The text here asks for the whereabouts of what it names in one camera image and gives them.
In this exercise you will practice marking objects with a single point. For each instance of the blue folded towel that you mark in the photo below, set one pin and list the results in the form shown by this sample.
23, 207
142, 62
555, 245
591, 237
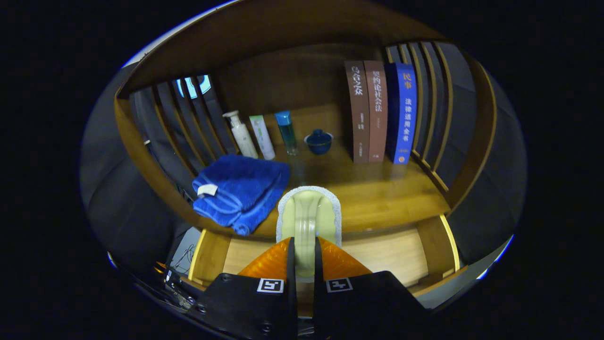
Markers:
245, 189

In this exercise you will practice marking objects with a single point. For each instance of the teal blue bottle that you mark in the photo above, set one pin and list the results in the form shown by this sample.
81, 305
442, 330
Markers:
287, 134

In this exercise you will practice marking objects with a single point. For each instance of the wooden countertop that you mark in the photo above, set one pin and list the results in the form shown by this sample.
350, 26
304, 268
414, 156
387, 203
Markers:
377, 189

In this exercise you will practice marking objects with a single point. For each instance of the wooden drawer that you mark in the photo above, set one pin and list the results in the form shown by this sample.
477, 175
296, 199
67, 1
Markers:
391, 255

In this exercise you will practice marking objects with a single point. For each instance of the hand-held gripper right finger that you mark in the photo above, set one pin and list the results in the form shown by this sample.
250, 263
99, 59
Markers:
319, 307

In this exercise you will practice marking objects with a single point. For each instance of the reddish brown book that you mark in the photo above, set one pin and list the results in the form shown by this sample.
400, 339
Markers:
377, 113

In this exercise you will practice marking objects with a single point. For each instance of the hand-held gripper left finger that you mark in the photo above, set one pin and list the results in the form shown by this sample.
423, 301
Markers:
291, 302

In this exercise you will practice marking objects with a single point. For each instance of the blue book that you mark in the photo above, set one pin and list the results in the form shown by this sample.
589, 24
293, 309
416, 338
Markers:
405, 113

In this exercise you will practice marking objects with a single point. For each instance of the white pump bottle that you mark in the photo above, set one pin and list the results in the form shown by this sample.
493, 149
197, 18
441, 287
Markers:
243, 137

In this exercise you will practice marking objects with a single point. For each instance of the dark floor device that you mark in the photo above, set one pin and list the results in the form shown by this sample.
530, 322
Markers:
177, 288

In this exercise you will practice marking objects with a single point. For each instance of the dark brown book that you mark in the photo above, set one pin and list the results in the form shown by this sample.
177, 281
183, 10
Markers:
358, 113

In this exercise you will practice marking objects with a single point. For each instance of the green scrub brush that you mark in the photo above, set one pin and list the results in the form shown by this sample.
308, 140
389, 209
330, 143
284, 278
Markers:
306, 212

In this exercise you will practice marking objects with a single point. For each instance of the white green tube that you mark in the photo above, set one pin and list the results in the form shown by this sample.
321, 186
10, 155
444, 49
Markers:
263, 139

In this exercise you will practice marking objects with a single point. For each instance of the dark blue lidded teacup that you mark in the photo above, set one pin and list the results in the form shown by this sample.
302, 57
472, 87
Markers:
319, 144

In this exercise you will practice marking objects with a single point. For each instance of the wooden cabinet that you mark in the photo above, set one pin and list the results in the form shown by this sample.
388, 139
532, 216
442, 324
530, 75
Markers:
283, 71

